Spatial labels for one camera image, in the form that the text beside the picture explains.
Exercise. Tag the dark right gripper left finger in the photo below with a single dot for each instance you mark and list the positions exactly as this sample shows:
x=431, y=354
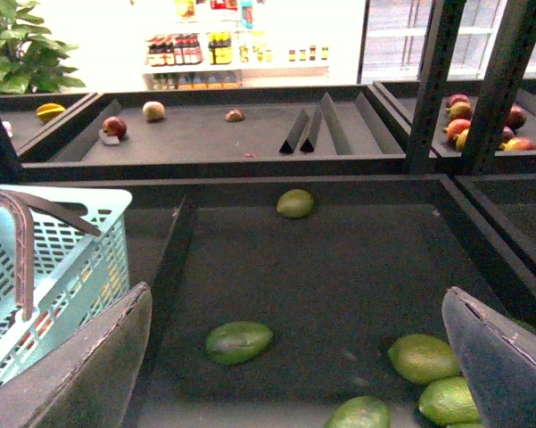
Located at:
x=88, y=380

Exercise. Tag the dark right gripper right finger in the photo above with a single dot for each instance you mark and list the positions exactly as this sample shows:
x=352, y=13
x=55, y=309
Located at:
x=497, y=357

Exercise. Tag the light blue plastic basket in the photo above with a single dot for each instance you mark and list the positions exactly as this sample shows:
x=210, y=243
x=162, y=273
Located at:
x=77, y=276

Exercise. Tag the green mango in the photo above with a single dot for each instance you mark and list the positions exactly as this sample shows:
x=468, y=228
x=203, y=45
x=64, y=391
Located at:
x=237, y=342

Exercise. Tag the green lime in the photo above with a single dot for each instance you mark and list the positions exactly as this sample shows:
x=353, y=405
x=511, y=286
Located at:
x=360, y=412
x=448, y=401
x=423, y=359
x=295, y=203

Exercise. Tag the red apple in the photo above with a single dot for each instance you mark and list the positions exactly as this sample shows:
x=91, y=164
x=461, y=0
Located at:
x=115, y=126

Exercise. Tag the yellow starfruit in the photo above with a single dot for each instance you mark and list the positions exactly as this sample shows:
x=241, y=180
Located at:
x=49, y=111

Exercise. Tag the green potted plant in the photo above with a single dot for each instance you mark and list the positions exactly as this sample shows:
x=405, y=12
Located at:
x=31, y=60

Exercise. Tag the white shelf with bottles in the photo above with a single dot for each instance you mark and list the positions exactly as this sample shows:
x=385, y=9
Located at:
x=227, y=44

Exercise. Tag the black metal post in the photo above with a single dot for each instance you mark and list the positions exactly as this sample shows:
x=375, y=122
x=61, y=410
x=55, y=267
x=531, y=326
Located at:
x=508, y=62

